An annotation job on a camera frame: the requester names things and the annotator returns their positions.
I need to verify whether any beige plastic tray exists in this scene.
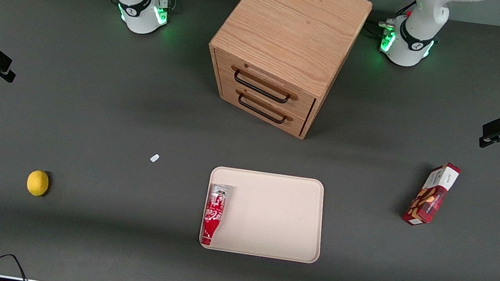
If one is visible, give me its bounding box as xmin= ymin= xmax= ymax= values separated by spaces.
xmin=198 ymin=163 xmax=332 ymax=266

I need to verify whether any red crushed cola can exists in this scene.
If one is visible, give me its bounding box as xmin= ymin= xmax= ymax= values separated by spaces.
xmin=200 ymin=182 xmax=234 ymax=249

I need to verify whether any wooden drawer front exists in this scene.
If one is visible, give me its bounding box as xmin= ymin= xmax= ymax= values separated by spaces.
xmin=214 ymin=80 xmax=312 ymax=138
xmin=207 ymin=49 xmax=322 ymax=122

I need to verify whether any black metal drawer handle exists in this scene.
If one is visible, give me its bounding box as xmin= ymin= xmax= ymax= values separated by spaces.
xmin=235 ymin=92 xmax=290 ymax=126
xmin=230 ymin=69 xmax=294 ymax=105

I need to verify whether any red cookie box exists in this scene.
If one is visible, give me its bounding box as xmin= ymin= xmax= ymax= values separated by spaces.
xmin=400 ymin=157 xmax=462 ymax=232

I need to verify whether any black left arm base cable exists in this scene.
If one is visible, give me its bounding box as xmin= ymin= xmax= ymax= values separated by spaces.
xmin=364 ymin=0 xmax=418 ymax=42

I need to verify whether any wooden drawer cabinet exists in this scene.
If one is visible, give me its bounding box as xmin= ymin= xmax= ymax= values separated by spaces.
xmin=197 ymin=0 xmax=375 ymax=148

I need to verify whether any yellow lemon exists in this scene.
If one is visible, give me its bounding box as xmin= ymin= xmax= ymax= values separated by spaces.
xmin=25 ymin=168 xmax=51 ymax=199

